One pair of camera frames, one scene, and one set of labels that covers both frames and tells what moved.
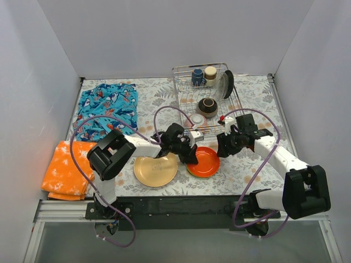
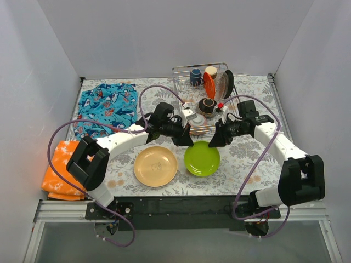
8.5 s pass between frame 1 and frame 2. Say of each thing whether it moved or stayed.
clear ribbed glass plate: stayed
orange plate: moved
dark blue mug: stayed
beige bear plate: stayed
